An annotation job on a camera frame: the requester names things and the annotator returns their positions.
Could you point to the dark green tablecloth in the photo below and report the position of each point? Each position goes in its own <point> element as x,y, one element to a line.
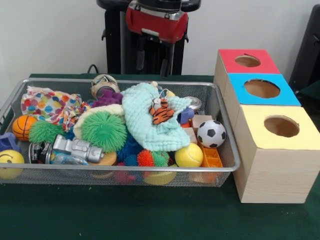
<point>125,215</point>
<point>312,96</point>

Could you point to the mint green cloth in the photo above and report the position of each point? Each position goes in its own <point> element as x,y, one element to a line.
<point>140,115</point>

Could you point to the yellow smiley ball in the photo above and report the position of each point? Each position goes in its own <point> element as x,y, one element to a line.
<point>11,160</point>

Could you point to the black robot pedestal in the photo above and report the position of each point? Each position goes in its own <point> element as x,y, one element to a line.
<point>115,37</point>

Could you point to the large polka dot cloth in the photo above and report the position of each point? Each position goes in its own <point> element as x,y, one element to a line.
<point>45,102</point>

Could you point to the black stand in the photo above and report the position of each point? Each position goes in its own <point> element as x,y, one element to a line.
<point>307,50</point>

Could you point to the yellow tennis ball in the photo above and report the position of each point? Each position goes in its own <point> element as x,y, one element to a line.
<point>188,155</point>

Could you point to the wooden box with three holes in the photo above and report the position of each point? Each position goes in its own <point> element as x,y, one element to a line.
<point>275,170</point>

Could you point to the silver mesh bin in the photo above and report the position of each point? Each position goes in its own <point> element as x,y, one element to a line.
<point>62,86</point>

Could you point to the small green spiky ball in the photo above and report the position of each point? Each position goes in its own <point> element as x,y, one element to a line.
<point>45,131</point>

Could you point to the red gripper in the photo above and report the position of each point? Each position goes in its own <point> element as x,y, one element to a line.
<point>155,23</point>

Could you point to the small tiger plush toy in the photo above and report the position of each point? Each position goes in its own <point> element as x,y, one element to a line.
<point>161,113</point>

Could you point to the orange basketball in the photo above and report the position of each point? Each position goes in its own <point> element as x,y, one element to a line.
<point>22,127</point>

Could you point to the large green spiky ball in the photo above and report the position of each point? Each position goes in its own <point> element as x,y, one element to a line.
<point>103,131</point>

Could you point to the black and white soccer ball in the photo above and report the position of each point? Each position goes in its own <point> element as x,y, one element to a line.
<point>211,133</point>

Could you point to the silver robot toy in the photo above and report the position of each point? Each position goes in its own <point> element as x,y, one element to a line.
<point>77,148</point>

